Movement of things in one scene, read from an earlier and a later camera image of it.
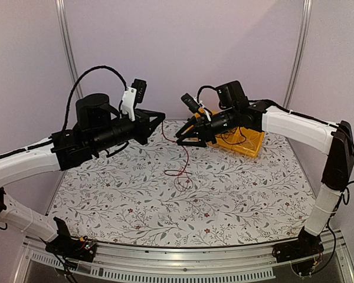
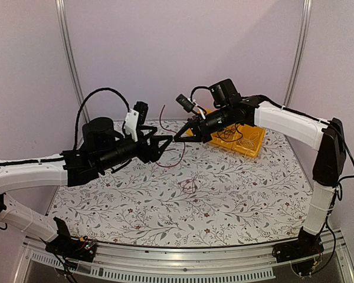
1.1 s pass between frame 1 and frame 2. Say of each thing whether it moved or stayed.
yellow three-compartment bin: stayed
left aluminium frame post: stayed
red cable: moved
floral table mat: stayed
